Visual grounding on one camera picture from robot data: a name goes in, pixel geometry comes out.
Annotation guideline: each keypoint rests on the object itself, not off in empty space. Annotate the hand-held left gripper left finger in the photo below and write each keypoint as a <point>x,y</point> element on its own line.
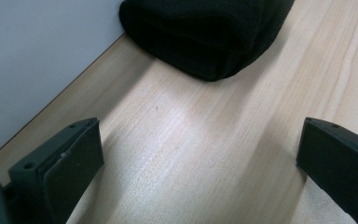
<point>59,168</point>

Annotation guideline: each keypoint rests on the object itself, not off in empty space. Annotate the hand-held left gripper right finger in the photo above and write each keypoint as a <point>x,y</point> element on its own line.
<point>338,165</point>

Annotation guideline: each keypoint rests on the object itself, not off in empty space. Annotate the black cloth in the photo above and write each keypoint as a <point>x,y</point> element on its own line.
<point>205,34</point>

